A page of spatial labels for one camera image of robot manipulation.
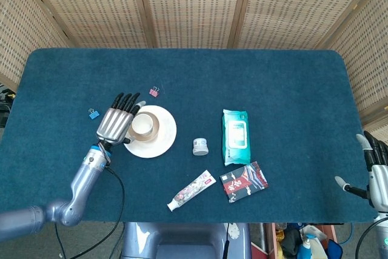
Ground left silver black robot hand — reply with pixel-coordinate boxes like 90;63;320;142
96;92;146;145

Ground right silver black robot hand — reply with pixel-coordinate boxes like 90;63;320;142
334;130;388;211

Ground beige bowl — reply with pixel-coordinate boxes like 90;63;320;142
127;113;160;143

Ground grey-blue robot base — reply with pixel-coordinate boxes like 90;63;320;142
120;221;252;259

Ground large white plate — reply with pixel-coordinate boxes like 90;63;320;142
123;105;178;159

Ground small white jar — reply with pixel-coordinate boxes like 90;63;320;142
192;138;210;156

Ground blue white spray bottle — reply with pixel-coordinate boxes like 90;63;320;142
298;234;313;259

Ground floral toothpaste tube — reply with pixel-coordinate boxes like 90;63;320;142
167;170;217;213

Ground green wet wipes pack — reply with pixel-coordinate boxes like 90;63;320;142
222;109;252;167

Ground black red printed box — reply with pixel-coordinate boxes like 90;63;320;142
219;161;270;204

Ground dark blue table carpet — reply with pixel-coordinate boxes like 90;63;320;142
0;47;376;225

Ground woven bamboo folding screen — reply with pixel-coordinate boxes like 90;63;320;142
0;0;388;187

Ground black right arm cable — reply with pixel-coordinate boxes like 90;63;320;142
355;218;380;259

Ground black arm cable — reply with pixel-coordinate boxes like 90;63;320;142
355;218;380;259
53;166;126;259

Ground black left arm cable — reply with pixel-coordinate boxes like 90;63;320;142
53;166;126;259

